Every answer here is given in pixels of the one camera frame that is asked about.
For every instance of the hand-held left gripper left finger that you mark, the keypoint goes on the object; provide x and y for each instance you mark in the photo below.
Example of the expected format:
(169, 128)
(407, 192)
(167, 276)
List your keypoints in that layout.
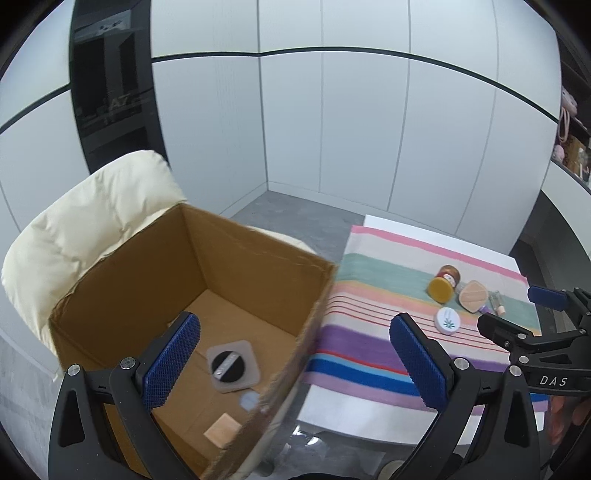
(173, 357)

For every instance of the small pink plush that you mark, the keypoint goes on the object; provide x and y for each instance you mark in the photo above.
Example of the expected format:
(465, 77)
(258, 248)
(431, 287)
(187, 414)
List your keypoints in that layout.
(557, 152)

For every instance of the black glass wall panel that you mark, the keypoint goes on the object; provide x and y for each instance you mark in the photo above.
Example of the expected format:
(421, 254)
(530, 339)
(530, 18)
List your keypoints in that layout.
(111, 92)

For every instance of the black round powder puff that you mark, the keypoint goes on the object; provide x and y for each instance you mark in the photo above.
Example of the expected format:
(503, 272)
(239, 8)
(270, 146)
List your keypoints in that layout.
(236, 369)

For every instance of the dark wall shelf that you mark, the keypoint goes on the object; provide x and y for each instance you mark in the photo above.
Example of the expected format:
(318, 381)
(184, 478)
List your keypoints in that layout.
(579, 92)

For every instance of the striped colourful cloth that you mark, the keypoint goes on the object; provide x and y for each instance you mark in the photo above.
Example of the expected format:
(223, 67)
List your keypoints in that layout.
(369, 286)

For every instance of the white round jar green leaf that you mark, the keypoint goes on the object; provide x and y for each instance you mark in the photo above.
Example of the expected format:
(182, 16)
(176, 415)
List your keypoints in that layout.
(448, 319)

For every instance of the small lipstick tube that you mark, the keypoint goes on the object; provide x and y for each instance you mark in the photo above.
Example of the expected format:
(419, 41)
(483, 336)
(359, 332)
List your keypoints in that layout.
(497, 304)

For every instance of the beige hexagonal compact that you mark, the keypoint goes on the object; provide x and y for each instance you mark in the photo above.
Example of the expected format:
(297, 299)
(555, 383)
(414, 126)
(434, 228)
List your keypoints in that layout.
(472, 296)

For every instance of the small pale blue cap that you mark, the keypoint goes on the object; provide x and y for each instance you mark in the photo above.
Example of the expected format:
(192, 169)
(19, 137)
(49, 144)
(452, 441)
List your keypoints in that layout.
(249, 400)

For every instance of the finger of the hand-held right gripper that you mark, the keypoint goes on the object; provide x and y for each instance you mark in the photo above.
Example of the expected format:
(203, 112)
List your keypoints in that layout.
(503, 330)
(547, 297)

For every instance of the amber jar with yellow lid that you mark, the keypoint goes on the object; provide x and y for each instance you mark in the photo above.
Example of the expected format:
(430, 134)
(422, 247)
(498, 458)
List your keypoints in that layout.
(441, 288)

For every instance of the cream padded chair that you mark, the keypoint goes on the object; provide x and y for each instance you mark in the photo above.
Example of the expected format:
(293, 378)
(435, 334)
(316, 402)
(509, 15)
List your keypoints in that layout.
(92, 217)

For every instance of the person's right hand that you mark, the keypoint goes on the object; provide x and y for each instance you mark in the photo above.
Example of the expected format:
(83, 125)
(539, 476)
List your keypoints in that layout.
(565, 417)

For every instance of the brown cardboard box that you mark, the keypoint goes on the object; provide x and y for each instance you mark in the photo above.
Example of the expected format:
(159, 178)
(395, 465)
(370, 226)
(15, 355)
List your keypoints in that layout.
(240, 258)

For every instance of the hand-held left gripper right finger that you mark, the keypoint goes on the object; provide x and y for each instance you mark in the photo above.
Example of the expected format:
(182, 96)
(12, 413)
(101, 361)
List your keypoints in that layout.
(418, 364)

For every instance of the pink plush bag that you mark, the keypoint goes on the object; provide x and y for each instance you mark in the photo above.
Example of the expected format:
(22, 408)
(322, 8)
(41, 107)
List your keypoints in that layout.
(569, 104)

